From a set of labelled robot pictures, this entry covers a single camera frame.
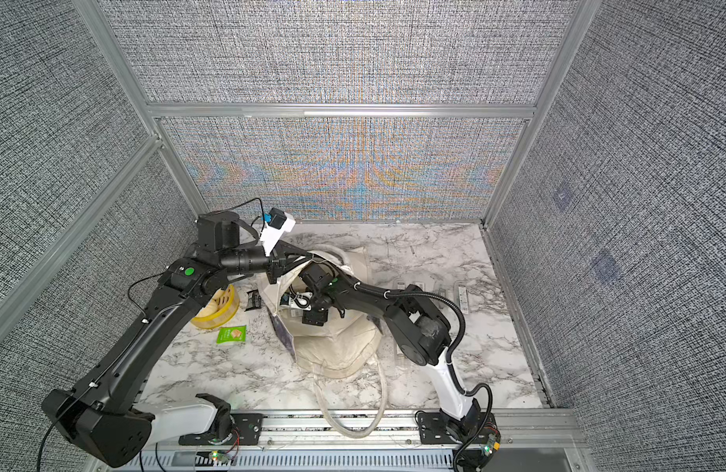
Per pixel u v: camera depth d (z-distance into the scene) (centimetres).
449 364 56
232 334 88
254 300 95
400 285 100
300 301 80
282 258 58
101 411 38
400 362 84
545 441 73
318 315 82
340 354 83
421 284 100
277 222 56
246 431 73
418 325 54
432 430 73
